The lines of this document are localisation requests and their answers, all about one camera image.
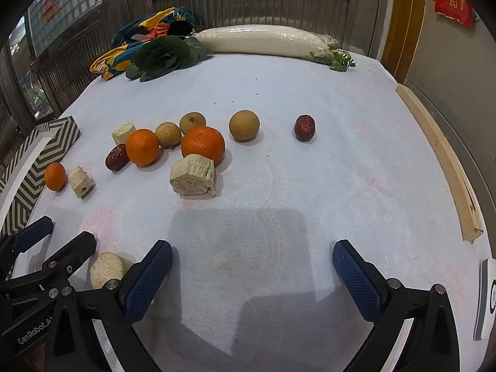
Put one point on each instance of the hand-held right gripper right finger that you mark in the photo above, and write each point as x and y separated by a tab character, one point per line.
356	286

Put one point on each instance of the large orange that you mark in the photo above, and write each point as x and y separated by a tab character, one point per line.
202	145

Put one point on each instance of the medium orange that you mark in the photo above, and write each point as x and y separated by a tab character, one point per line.
142	147

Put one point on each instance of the white electronic device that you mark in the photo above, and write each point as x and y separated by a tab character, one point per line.
486	298

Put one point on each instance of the metal slatted door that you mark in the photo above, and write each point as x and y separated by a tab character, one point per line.
252	7

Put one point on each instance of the white daikon radish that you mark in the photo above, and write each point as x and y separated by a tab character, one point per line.
263	40

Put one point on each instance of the red round sticker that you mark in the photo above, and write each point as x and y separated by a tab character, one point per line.
50	9

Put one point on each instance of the small orange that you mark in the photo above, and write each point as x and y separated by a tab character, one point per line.
55	176

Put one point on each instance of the glass block metal door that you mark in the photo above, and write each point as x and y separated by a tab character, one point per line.
73	7

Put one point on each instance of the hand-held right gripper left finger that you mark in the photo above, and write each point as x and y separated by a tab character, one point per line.
149	279

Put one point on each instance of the round brown longan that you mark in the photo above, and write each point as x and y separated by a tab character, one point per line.
168	134
192	121
244	125

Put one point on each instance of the striped cardboard box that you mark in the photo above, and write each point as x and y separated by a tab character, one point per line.
58	139

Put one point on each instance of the red date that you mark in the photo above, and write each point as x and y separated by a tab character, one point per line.
115	158
305	128

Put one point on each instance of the wooden strip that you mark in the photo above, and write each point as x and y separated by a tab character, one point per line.
438	151

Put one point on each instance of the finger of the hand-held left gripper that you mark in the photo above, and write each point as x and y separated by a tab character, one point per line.
77	246
33	232

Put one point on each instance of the colourful patterned cloth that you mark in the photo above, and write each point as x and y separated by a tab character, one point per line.
131	33

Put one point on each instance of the red wall decoration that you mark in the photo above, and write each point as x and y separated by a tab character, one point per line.
451	2

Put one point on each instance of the yellow wooden door frame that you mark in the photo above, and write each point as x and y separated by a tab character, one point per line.
403	19

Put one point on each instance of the green leafy vegetable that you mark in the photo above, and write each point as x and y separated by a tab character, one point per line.
162	56

